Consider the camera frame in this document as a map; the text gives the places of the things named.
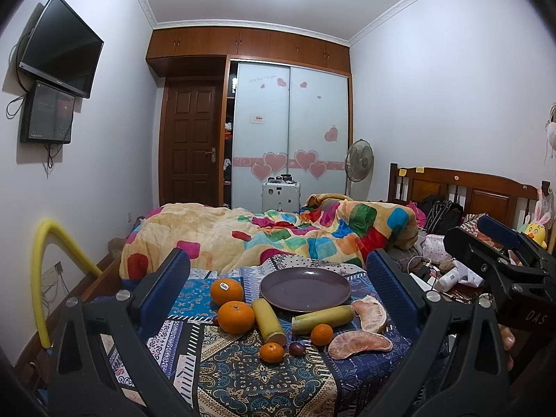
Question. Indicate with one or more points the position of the small mandarin front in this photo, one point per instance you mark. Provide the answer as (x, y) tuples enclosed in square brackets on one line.
[(271, 353)]

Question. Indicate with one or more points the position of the wall mounted black television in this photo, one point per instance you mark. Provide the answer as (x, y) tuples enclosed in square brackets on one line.
[(62, 49)]

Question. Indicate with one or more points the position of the large plain orange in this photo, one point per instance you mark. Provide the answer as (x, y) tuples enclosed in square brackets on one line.
[(236, 317)]

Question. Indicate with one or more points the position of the colourful patchwork quilt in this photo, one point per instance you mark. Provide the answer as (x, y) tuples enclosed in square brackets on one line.
[(329, 227)]

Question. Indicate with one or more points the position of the sliding door wardrobe with hearts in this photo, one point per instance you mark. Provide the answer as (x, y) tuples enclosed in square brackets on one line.
[(286, 104)]

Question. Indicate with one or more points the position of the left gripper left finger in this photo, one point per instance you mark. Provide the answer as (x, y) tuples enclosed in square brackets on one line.
[(82, 382)]

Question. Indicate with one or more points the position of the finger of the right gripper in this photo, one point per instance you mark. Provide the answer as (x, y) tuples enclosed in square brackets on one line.
[(499, 227), (495, 260)]

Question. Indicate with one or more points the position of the black striped bag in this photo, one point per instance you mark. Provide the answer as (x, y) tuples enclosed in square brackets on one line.
[(441, 215)]

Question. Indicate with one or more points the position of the small mandarin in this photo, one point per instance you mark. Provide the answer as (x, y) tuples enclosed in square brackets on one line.
[(322, 335), (271, 353)]

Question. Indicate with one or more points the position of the right hand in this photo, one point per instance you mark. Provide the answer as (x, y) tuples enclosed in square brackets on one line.
[(508, 341)]

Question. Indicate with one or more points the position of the brown wooden door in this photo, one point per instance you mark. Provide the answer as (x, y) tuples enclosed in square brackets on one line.
[(189, 141)]

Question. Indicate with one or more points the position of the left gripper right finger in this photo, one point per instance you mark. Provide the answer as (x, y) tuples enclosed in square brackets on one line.
[(456, 365)]

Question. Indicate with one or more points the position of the large orange with sticker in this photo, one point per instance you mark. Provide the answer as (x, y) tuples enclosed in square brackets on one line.
[(224, 290)]

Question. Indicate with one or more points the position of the pink bunny plush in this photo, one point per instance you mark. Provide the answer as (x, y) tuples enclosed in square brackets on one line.
[(544, 211)]

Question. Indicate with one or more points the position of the purple round plate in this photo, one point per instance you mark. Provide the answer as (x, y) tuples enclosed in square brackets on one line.
[(305, 289)]

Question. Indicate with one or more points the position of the small black wall monitor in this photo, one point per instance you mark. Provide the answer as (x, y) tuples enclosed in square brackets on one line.
[(48, 115)]

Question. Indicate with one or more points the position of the white suitcase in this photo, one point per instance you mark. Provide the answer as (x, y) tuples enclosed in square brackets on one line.
[(281, 193)]

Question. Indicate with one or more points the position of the standing electric fan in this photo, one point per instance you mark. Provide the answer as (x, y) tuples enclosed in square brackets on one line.
[(359, 164)]

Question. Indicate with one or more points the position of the patterned blue patchwork cloth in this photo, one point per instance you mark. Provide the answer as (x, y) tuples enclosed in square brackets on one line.
[(219, 374)]

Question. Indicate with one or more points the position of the dark red plum front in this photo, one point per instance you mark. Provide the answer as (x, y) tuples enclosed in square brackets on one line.
[(296, 349)]

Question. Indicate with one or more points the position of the wooden headboard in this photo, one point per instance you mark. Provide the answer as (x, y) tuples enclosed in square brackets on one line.
[(506, 200)]

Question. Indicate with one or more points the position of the white bottle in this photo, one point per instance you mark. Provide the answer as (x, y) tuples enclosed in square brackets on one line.
[(447, 281)]

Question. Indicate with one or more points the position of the yellow plush toy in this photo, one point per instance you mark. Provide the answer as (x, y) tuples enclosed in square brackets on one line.
[(537, 232)]

